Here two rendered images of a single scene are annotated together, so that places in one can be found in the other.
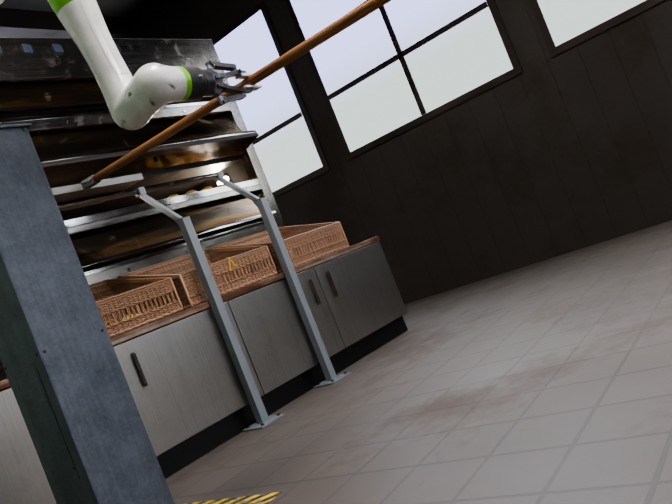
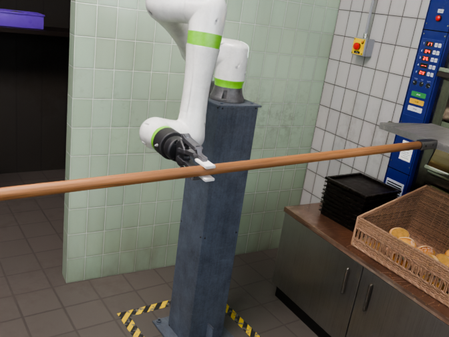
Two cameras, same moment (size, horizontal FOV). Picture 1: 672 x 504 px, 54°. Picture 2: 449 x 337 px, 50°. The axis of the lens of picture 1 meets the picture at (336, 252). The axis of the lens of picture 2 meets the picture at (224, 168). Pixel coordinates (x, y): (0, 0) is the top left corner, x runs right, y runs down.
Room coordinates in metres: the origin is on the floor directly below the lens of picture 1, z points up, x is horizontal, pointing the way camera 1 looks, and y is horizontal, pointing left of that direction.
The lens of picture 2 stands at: (2.41, -1.16, 1.57)
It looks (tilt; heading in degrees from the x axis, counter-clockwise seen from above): 18 degrees down; 107
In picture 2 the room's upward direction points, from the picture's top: 8 degrees clockwise
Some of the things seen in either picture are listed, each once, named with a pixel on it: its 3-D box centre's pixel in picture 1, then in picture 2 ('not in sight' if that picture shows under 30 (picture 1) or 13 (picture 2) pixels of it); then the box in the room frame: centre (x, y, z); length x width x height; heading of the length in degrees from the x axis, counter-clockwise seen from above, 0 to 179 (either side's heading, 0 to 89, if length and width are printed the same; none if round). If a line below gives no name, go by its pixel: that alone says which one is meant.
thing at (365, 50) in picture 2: not in sight; (362, 47); (2.24, 1.82, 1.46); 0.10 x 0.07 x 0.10; 139
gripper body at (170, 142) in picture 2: (209, 83); (180, 151); (1.87, 0.16, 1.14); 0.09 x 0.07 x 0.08; 140
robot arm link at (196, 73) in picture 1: (188, 84); (171, 144); (1.81, 0.21, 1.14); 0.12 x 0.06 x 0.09; 50
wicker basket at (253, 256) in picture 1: (198, 274); not in sight; (3.24, 0.66, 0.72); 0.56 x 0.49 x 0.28; 138
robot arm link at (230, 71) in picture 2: not in sight; (228, 62); (1.78, 0.80, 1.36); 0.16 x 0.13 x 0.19; 2
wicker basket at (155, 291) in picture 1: (90, 312); (437, 238); (2.79, 1.05, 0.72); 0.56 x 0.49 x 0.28; 141
